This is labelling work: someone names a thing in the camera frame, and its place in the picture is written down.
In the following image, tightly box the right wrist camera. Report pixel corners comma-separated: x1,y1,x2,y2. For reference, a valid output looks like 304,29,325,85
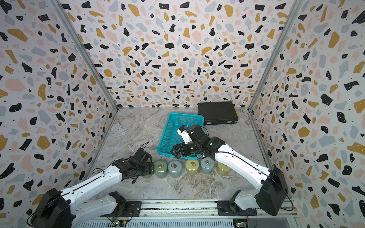
177,125,192,144

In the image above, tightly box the yellow canister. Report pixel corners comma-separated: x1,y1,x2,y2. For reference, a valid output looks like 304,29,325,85
217,162,231,176
185,159,200,176

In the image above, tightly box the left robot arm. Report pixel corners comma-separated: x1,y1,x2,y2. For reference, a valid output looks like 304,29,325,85
27,148,154,228

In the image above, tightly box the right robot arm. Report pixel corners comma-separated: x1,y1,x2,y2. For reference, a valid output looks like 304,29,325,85
170,124,289,216

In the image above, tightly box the green canister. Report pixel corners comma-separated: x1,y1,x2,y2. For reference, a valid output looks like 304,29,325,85
142,174,153,179
154,161,168,179

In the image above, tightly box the aluminium mounting rail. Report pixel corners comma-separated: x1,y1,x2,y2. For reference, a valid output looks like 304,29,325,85
55,198,298,228

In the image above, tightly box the circuit board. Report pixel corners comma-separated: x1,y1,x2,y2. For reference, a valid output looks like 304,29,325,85
111,218,128,228
233,219,249,228

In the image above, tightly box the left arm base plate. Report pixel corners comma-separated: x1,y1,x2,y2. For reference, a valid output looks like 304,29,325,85
101,201,142,218

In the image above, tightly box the right circuit board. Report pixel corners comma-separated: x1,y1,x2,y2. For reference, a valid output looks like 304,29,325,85
233,219,249,228

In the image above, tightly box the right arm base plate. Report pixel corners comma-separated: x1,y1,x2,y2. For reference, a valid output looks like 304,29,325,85
217,200,257,217

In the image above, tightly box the left circuit board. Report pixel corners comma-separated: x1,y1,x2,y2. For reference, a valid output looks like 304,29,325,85
111,218,128,228

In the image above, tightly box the teal plastic mesh basket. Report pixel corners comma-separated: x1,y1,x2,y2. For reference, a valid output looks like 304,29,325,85
157,113,204,157

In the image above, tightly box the black flat case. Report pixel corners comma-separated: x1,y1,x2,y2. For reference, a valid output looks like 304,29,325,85
198,102,239,125

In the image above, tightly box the blue-grey canister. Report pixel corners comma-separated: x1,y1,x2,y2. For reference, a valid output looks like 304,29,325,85
168,160,183,179
200,157,215,175

